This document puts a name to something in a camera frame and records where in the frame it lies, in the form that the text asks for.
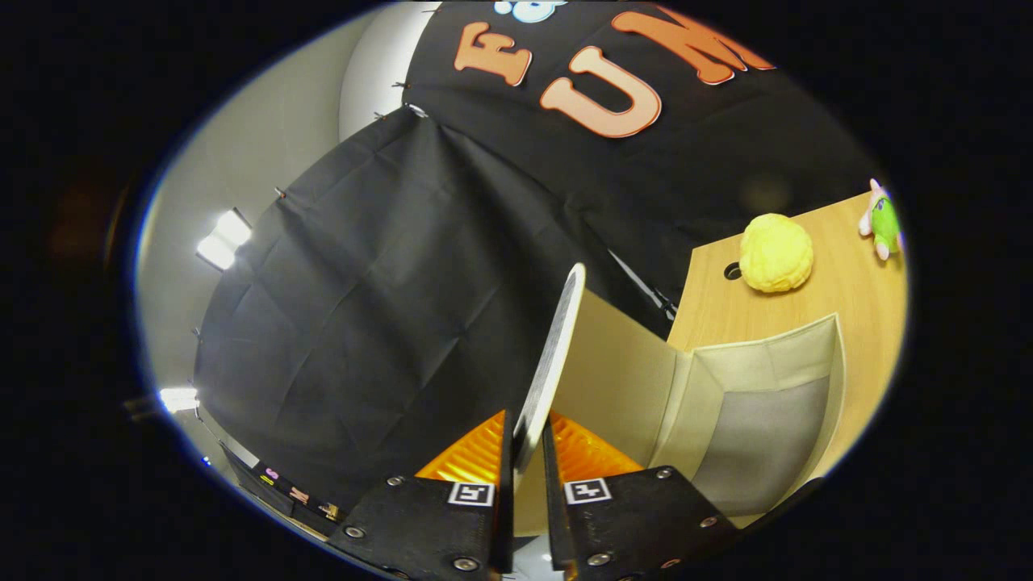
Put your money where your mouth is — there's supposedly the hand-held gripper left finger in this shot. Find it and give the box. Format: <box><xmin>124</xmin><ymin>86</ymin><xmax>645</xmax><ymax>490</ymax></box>
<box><xmin>327</xmin><ymin>408</ymin><xmax>517</xmax><ymax>581</ymax></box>

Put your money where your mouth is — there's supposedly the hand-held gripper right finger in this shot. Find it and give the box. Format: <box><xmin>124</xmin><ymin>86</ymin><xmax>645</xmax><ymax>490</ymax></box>
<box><xmin>541</xmin><ymin>412</ymin><xmax>739</xmax><ymax>581</ymax></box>

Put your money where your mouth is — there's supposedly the dark lettered banner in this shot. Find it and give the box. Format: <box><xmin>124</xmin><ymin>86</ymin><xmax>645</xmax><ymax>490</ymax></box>
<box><xmin>222</xmin><ymin>444</ymin><xmax>348</xmax><ymax>533</ymax></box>

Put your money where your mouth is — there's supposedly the beige fabric storage box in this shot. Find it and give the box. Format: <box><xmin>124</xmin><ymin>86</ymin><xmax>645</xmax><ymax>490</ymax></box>
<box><xmin>512</xmin><ymin>290</ymin><xmax>848</xmax><ymax>537</ymax></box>

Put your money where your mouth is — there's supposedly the yellow plush bun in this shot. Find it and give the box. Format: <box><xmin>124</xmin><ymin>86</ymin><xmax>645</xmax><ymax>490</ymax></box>
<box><xmin>739</xmin><ymin>213</ymin><xmax>814</xmax><ymax>293</ymax></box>

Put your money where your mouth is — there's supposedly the storage box lid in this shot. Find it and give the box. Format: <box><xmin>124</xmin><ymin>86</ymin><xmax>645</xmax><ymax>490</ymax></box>
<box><xmin>512</xmin><ymin>262</ymin><xmax>588</xmax><ymax>477</ymax></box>

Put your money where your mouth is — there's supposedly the long ceiling light strip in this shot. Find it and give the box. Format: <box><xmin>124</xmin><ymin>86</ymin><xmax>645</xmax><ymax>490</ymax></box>
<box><xmin>196</xmin><ymin>208</ymin><xmax>253</xmax><ymax>271</ymax></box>

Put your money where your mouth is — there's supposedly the green and pink plush toy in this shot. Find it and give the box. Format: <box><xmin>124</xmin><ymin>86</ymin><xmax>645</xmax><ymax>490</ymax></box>
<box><xmin>858</xmin><ymin>179</ymin><xmax>905</xmax><ymax>261</ymax></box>

